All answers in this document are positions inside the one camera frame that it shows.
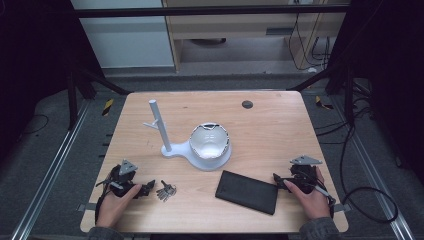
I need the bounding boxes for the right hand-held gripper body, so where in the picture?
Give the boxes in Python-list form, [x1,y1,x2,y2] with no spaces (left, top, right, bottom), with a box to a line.
[282,154,323,195]

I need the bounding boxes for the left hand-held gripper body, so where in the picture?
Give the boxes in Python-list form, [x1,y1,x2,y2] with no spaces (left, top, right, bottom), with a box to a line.
[108,159,145,198]

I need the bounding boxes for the bunch of metal keys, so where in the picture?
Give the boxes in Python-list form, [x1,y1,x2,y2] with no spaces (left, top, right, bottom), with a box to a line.
[155,179,178,203]

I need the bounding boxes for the black leather wallet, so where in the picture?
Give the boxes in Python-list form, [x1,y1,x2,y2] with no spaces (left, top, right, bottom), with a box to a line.
[214,169,279,216]

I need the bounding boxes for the white stand with bowl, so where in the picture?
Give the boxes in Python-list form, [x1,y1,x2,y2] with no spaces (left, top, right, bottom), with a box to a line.
[143,98,233,172]

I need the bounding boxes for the person's left hand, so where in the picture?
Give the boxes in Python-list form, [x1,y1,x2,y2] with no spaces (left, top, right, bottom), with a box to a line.
[95,183,143,230]

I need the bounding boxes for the person's right hand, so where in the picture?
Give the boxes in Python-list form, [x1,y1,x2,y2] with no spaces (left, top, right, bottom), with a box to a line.
[283,166,332,221]

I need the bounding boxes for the yellow black striped tape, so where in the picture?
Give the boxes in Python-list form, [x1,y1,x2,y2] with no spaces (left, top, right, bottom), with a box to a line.
[314,95,334,111]
[101,98,115,117]

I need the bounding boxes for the black metal stand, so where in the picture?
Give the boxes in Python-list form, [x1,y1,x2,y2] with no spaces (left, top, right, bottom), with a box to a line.
[65,63,133,132]
[287,61,356,127]

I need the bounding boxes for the black curtain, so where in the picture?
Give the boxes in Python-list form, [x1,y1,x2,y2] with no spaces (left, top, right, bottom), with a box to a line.
[0,0,105,164]
[328,0,424,188]

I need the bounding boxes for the white cabinet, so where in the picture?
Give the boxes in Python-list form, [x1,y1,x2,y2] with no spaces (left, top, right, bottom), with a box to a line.
[70,0,176,70]

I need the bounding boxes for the light wooden desk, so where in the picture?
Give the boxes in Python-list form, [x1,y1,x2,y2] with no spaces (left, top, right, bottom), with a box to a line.
[162,0,352,73]

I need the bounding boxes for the right hand-held gripper black cable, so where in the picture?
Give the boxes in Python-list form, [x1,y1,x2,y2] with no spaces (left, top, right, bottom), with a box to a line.
[311,182,337,220]

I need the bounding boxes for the hand-held gripper black cable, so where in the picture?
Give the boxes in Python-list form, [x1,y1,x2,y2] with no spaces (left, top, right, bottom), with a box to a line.
[311,182,337,220]
[94,172,125,225]

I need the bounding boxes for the left hand-held gripper black cable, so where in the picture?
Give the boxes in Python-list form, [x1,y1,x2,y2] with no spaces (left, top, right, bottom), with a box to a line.
[94,172,125,225]

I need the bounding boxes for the black looped floor cable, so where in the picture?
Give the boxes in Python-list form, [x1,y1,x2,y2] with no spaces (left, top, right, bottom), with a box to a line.
[314,94,400,225]

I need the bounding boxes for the silver metal floor rail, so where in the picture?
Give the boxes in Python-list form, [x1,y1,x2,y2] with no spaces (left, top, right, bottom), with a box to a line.
[333,96,416,240]
[11,99,92,240]

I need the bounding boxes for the thin black floor cable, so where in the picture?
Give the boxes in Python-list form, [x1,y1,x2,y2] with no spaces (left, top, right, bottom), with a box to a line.
[19,113,50,136]

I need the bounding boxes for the black hanging desk cables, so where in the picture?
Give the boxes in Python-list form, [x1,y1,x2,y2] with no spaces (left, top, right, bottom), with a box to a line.
[288,12,332,73]

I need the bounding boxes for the black horizontal frame bar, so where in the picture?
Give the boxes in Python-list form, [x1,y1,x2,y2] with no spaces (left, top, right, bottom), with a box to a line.
[74,4,352,19]

